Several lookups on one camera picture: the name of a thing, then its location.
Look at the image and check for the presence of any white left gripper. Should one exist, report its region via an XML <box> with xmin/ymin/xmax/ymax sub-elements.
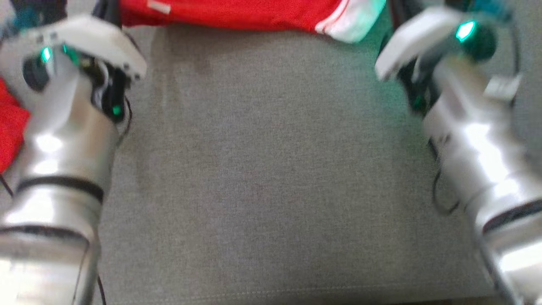
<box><xmin>3</xmin><ymin>0</ymin><xmax>147</xmax><ymax>124</ymax></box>

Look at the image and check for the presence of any left camera cable blue plug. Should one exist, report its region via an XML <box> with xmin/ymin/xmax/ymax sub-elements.
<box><xmin>2</xmin><ymin>8</ymin><xmax>45</xmax><ymax>33</ymax></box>

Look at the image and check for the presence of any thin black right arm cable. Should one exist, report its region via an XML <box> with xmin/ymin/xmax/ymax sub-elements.
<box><xmin>427</xmin><ymin>136</ymin><xmax>461</xmax><ymax>216</ymax></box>

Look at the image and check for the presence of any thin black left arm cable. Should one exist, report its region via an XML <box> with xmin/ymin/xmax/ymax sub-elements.
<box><xmin>95</xmin><ymin>94</ymin><xmax>134</xmax><ymax>305</ymax></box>

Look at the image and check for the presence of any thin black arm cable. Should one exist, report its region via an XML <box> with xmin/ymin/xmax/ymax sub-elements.
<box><xmin>427</xmin><ymin>136</ymin><xmax>461</xmax><ymax>216</ymax></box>
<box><xmin>95</xmin><ymin>94</ymin><xmax>134</xmax><ymax>305</ymax></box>

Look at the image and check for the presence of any red basketball jersey white trim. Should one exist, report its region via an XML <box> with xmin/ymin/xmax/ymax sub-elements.
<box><xmin>0</xmin><ymin>0</ymin><xmax>387</xmax><ymax>175</ymax></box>

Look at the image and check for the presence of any white right cable label tag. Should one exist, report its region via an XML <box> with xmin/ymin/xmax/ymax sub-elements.
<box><xmin>484</xmin><ymin>75</ymin><xmax>522</xmax><ymax>103</ymax></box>

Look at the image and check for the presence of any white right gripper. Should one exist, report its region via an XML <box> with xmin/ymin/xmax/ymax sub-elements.
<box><xmin>375</xmin><ymin>0</ymin><xmax>466</xmax><ymax>116</ymax></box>

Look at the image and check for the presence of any grey fabric sofa seat cushion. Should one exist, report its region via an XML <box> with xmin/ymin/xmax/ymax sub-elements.
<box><xmin>0</xmin><ymin>0</ymin><xmax>542</xmax><ymax>305</ymax></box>

